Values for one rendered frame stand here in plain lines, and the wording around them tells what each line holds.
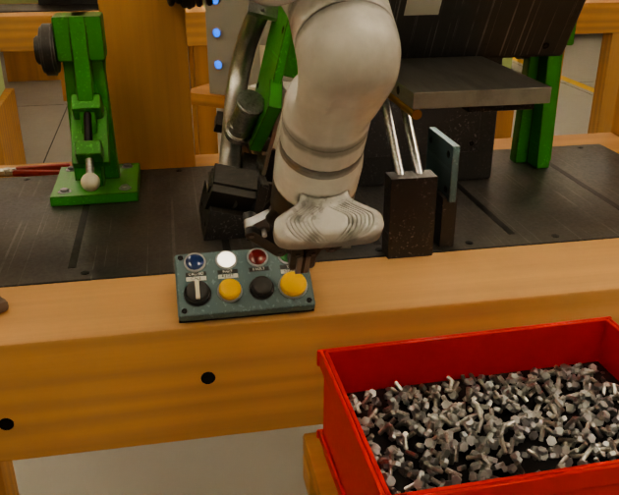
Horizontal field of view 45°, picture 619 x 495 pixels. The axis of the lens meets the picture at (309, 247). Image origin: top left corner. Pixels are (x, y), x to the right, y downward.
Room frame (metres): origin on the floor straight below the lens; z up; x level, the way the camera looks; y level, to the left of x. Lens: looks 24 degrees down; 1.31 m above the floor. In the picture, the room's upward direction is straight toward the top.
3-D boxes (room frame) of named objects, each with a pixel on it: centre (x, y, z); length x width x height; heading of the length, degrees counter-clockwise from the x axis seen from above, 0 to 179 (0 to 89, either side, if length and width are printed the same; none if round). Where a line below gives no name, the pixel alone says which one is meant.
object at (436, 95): (1.00, -0.15, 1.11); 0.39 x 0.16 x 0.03; 11
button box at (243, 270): (0.76, 0.08, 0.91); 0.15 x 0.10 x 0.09; 101
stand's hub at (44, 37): (1.13, 0.39, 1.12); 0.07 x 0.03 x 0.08; 11
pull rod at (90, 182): (1.05, 0.32, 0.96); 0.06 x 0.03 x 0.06; 11
